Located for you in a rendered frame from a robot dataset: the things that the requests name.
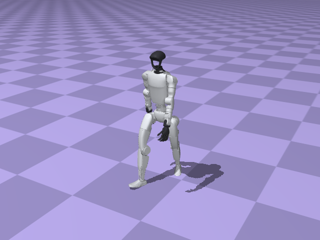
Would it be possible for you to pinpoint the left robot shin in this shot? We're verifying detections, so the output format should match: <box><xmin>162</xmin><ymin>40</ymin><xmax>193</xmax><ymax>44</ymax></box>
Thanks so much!
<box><xmin>172</xmin><ymin>141</ymin><xmax>181</xmax><ymax>167</ymax></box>

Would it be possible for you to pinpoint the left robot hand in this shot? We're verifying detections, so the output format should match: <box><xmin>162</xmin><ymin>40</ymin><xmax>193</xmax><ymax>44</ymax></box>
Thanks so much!
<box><xmin>157</xmin><ymin>119</ymin><xmax>171</xmax><ymax>142</ymax></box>

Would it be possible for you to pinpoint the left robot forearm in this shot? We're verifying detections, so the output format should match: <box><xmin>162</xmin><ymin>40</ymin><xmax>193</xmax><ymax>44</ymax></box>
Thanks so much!
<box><xmin>164</xmin><ymin>98</ymin><xmax>174</xmax><ymax>126</ymax></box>

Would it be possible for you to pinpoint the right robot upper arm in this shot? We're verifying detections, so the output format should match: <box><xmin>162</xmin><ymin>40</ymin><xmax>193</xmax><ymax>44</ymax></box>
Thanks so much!
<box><xmin>142</xmin><ymin>70</ymin><xmax>150</xmax><ymax>97</ymax></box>

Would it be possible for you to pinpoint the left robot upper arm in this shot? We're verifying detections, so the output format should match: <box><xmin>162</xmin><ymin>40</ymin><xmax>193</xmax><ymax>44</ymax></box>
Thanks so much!
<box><xmin>165</xmin><ymin>74</ymin><xmax>178</xmax><ymax>105</ymax></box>

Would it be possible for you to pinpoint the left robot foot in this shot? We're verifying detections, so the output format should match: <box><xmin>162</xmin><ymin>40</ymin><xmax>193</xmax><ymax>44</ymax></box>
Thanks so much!
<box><xmin>174</xmin><ymin>164</ymin><xmax>182</xmax><ymax>176</ymax></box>

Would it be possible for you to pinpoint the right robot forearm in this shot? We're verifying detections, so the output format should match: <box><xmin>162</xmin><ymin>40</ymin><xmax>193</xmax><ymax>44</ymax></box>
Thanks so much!
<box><xmin>144</xmin><ymin>95</ymin><xmax>152</xmax><ymax>111</ymax></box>

